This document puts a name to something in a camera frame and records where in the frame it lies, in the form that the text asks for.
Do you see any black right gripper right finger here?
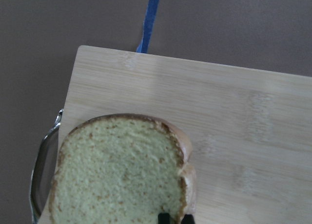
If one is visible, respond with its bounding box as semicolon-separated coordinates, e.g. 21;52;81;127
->
181;214;195;224

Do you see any bamboo cutting board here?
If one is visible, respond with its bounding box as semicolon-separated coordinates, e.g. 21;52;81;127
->
29;45;312;224

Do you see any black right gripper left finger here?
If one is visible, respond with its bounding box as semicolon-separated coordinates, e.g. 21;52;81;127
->
157;213;171;224

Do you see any bread slice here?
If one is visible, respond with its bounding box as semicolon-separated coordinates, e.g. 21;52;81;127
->
48;114;196;224

